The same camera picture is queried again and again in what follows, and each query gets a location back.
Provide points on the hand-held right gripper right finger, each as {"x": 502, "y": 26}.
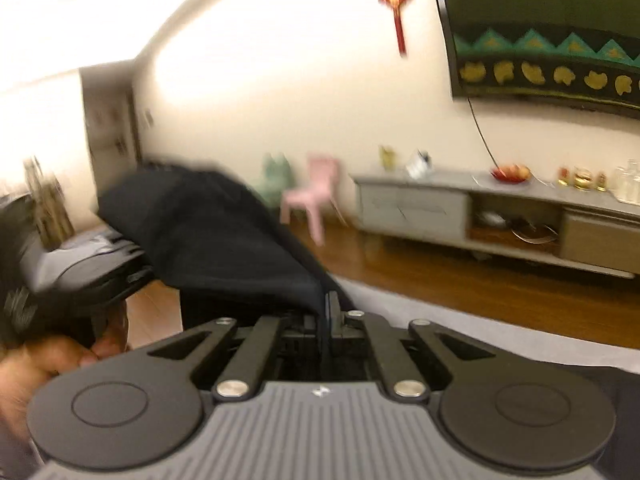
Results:
{"x": 385, "y": 350}

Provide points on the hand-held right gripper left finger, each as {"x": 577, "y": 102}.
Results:
{"x": 260, "y": 345}

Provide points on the black pants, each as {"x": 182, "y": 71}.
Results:
{"x": 215, "y": 240}

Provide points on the person's left hand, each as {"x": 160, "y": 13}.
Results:
{"x": 30, "y": 375}

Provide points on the grey television cabinet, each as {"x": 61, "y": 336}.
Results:
{"x": 415, "y": 205}

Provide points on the pink plastic chair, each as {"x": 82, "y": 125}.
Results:
{"x": 315, "y": 185}

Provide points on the green plastic chair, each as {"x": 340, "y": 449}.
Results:
{"x": 275, "y": 175}

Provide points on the gold cup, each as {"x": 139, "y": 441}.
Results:
{"x": 388, "y": 157}

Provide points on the red fruit plate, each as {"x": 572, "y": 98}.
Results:
{"x": 510, "y": 173}

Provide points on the red candle glass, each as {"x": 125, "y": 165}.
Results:
{"x": 563, "y": 176}
{"x": 601, "y": 182}

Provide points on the gold incense bowl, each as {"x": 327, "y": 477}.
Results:
{"x": 582, "y": 178}

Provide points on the group of clear glasses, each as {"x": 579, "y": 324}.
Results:
{"x": 627, "y": 182}

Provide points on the red hanging knot ornament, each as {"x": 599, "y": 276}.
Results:
{"x": 398, "y": 0}

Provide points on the wall television with patterned cover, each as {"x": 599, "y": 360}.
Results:
{"x": 540, "y": 35}

